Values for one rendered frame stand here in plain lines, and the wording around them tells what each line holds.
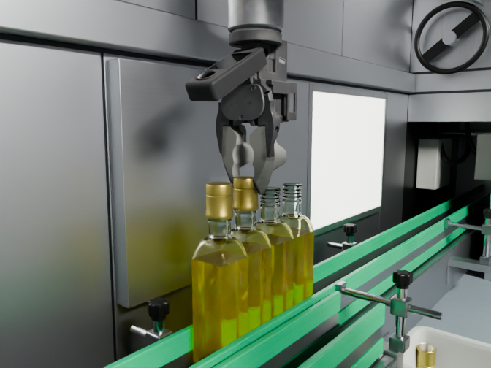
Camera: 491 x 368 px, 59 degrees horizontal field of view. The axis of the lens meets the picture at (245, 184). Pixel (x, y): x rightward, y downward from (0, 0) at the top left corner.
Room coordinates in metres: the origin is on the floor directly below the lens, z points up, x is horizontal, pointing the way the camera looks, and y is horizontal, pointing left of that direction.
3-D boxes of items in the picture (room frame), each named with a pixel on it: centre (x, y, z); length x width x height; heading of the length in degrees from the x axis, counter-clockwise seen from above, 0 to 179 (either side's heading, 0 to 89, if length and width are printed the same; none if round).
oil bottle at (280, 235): (0.64, -0.04, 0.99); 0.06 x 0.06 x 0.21; 51
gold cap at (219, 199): (0.55, 0.03, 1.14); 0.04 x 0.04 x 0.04
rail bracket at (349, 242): (0.98, -0.22, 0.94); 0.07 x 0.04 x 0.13; 51
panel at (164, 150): (0.94, -0.11, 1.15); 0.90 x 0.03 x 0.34; 141
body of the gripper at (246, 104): (0.62, -0.02, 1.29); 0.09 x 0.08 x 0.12; 141
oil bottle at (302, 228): (0.68, -0.07, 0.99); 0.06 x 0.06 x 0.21; 51
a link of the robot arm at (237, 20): (0.61, -0.01, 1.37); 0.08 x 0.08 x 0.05
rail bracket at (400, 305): (0.66, -0.22, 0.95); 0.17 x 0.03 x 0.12; 51
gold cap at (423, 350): (0.78, -0.34, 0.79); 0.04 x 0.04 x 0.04
